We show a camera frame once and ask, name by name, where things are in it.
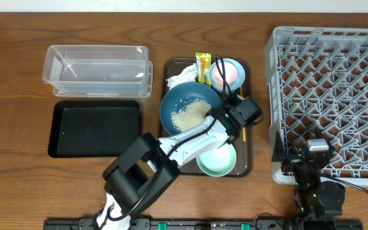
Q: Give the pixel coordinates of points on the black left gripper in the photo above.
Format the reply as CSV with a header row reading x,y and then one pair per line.
x,y
218,115

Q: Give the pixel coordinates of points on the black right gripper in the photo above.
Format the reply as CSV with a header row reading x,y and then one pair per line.
x,y
279,153

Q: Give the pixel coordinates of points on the pile of white rice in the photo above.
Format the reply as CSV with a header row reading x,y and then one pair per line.
x,y
189,116

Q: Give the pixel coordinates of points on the mint green bowl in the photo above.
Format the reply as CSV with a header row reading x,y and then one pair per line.
x,y
218,162

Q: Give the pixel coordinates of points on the dark blue plate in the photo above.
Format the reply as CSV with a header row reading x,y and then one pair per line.
x,y
179,96

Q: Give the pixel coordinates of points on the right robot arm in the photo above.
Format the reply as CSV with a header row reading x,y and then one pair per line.
x,y
317,198

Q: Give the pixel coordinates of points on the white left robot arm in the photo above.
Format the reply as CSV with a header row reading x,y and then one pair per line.
x,y
141,174

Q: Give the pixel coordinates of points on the grey dishwasher rack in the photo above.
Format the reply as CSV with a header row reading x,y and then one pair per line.
x,y
318,79

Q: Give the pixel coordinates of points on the black waste tray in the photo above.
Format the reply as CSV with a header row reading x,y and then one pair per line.
x,y
93,128

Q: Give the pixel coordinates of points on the wooden chopstick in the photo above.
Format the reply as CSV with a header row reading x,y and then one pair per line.
x,y
243,129

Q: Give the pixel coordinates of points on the pink cup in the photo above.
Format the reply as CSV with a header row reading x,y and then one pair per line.
x,y
230,72

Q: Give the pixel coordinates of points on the brown serving tray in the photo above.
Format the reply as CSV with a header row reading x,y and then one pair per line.
x,y
244,152

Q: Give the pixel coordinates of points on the crumpled white napkin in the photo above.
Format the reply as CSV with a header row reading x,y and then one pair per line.
x,y
189,74

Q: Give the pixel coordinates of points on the yellow snack wrapper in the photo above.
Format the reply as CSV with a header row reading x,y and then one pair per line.
x,y
203,62

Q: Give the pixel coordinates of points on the clear plastic bin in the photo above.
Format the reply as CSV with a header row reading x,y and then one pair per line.
x,y
99,71

